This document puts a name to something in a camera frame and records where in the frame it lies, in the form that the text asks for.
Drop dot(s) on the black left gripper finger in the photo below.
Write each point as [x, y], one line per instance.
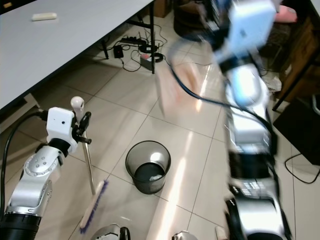
[85, 121]
[86, 141]

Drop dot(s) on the black metal table leg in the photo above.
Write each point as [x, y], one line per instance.
[151, 50]

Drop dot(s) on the robot right leg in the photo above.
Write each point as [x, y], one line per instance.
[185, 236]

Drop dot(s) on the black power strip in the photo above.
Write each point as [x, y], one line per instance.
[132, 41]

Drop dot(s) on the black power adapter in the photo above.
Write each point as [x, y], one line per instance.
[118, 51]

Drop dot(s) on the white crumpled rubbish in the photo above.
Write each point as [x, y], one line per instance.
[155, 177]

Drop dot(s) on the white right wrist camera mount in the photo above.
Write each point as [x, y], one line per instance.
[250, 25]

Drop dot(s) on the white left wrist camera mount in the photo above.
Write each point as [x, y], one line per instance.
[59, 122]

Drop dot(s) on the white papers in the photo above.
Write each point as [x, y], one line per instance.
[272, 84]

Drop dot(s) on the black box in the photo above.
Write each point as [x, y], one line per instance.
[300, 125]

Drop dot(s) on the pale plastic dustpan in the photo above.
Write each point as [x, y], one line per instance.
[180, 85]

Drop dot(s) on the black mesh waste bin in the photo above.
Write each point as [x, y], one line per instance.
[147, 188]

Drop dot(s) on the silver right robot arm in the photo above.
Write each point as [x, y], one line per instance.
[250, 135]

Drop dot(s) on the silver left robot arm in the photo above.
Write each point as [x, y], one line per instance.
[37, 175]

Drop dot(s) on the robot left leg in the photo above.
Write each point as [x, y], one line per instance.
[112, 234]

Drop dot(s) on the flat red device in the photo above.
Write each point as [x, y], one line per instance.
[149, 57]

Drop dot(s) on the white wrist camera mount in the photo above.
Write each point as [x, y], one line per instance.
[250, 25]
[59, 122]

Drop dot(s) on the small white oblong object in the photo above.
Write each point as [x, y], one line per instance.
[44, 16]

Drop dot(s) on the robot leg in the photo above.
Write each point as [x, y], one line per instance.
[185, 236]
[112, 234]

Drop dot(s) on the wooden desk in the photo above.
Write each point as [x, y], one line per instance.
[302, 55]

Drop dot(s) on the dark brown round pouf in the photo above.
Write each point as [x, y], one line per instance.
[190, 20]

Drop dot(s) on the pink pillow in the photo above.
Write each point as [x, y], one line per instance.
[286, 14]

